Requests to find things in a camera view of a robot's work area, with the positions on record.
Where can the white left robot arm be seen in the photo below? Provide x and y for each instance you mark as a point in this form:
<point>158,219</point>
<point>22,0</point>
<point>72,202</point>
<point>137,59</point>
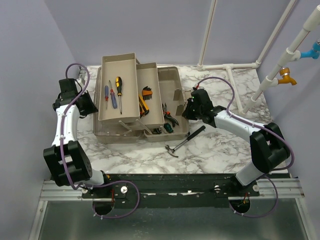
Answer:
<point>66,159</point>

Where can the orange screwdriver bit set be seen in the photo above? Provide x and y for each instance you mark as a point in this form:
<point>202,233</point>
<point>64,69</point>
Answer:
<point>147,93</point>

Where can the beige plastic tool box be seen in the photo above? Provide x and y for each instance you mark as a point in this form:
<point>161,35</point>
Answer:
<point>111,127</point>

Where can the yellow plastic faucet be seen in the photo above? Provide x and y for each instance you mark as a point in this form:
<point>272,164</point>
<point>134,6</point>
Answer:
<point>285,77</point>

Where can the green handle screwdriver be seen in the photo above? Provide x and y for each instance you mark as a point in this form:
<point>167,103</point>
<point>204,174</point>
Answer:
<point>168,128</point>

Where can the black metal base frame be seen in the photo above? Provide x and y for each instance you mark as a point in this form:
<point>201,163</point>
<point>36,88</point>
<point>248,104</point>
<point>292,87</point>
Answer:
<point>178,191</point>

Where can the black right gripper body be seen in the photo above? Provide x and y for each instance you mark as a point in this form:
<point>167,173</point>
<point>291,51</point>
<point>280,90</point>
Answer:
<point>191,112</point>

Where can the blue plastic faucet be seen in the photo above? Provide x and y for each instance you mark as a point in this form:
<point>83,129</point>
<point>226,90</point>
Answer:
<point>313,53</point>

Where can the yellow utility knife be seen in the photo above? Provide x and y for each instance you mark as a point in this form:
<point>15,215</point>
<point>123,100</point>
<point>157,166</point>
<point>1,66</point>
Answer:
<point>143,108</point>

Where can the red blue handle screwdriver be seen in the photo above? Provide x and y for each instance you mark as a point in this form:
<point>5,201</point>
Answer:
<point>113,97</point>

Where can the orange black pliers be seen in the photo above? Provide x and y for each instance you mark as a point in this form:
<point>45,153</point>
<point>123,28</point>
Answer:
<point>167,115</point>

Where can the black handle claw hammer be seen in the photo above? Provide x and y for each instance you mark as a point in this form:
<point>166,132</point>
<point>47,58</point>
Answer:
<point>172,151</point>

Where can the blue handle small screwdriver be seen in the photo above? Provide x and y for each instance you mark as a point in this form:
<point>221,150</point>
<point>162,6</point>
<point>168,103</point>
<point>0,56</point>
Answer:
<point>106,95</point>

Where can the black yellow screwdriver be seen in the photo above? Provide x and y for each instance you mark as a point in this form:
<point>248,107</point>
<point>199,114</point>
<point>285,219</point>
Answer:
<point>119,87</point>

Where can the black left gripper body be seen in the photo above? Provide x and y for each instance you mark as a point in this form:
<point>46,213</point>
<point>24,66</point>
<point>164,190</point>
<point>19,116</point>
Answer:
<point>88,107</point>

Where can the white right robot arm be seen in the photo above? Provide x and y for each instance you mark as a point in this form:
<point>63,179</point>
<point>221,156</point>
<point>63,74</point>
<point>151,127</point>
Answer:
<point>266,145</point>

